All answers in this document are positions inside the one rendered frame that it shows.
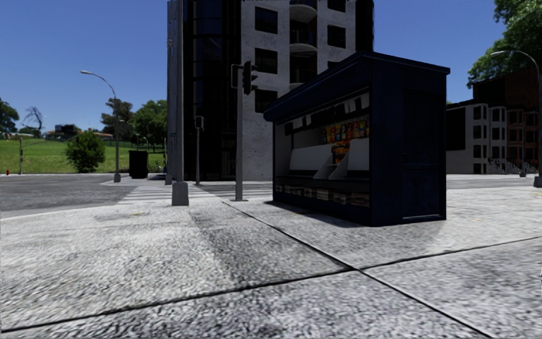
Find grey street lamp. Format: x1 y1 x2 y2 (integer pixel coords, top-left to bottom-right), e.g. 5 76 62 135
490 49 542 189
80 69 122 184

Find tree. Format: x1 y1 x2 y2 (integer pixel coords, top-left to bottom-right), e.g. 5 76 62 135
0 97 20 137
466 0 542 90
18 105 45 138
64 131 107 174

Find pale concrete building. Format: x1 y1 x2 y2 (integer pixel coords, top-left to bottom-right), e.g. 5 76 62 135
183 0 375 183

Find dark bin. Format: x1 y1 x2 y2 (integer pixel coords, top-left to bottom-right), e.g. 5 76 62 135
128 150 149 179

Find red brick building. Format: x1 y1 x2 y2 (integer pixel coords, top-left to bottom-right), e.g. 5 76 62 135
471 67 541 175

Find trees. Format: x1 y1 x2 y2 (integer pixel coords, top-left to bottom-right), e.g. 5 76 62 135
100 97 169 153

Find white building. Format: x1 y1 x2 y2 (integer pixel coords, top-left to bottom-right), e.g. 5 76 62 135
445 99 509 175

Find blue booth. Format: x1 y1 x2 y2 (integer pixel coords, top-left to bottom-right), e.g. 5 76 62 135
263 51 451 228

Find traffic light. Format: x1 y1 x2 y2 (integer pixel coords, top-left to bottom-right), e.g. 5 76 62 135
194 115 205 186
230 60 259 202

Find grey pole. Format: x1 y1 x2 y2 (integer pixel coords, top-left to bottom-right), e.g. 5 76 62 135
171 0 190 207
18 136 47 175
164 0 175 186

